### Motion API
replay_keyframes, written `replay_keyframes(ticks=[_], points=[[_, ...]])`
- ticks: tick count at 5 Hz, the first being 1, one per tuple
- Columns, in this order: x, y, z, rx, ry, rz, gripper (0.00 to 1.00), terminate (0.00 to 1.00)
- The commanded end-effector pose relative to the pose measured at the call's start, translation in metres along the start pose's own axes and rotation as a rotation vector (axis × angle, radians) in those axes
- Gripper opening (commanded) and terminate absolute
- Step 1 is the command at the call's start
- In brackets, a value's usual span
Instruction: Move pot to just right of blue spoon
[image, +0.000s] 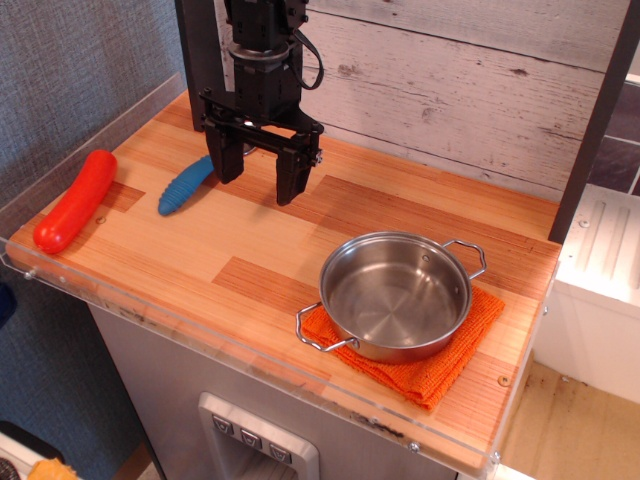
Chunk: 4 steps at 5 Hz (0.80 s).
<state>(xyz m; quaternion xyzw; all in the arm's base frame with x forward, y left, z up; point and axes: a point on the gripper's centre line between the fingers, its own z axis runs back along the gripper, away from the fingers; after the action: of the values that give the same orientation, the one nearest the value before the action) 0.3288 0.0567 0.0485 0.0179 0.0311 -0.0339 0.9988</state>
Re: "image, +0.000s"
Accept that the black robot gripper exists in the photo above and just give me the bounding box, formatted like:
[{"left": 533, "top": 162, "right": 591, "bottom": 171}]
[{"left": 199, "top": 48, "right": 325, "bottom": 207}]

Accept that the stainless steel pot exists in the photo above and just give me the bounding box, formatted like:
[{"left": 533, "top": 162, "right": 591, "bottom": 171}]
[{"left": 296, "top": 231, "right": 487, "bottom": 364}]

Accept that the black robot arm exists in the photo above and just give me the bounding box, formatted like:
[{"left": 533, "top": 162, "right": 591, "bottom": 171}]
[{"left": 200, "top": 1, "right": 324, "bottom": 206}]

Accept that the clear acrylic edge guard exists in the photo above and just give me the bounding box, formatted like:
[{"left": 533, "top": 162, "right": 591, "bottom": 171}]
[{"left": 1, "top": 76, "right": 560, "bottom": 479}]

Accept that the red plastic sausage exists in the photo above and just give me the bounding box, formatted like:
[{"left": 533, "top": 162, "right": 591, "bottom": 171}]
[{"left": 33, "top": 150, "right": 118, "bottom": 254}]

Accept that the grey toy fridge cabinet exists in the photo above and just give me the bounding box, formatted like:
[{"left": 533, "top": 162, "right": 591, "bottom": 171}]
[{"left": 90, "top": 307, "right": 458, "bottom": 479}]

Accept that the orange folded cloth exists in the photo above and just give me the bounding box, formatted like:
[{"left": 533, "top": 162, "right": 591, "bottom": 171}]
[{"left": 301, "top": 286, "right": 506, "bottom": 411}]

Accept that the white toy sink unit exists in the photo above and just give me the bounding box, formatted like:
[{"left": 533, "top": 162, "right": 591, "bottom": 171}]
[{"left": 529, "top": 74, "right": 640, "bottom": 406}]

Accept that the yellow object bottom left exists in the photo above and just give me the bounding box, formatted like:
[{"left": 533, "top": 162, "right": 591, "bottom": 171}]
[{"left": 27, "top": 459, "right": 79, "bottom": 480}]

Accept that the blue handled metal spoon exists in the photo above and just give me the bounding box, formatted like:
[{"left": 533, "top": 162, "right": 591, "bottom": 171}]
[{"left": 157, "top": 155, "right": 220, "bottom": 216}]

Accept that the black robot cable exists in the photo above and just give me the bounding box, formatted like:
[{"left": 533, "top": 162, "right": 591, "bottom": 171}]
[{"left": 283, "top": 28, "right": 325, "bottom": 92}]

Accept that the dark left shelf post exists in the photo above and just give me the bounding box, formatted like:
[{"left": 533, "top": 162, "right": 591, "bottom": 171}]
[{"left": 174, "top": 0, "right": 226, "bottom": 132}]

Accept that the dark shelf post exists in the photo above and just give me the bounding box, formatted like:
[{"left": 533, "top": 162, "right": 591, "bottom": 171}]
[
  {"left": 174, "top": 0, "right": 226, "bottom": 132},
  {"left": 548, "top": 0, "right": 639, "bottom": 244}
]

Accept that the dark right shelf post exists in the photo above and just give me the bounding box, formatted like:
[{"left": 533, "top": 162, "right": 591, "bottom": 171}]
[{"left": 548, "top": 0, "right": 639, "bottom": 244}]

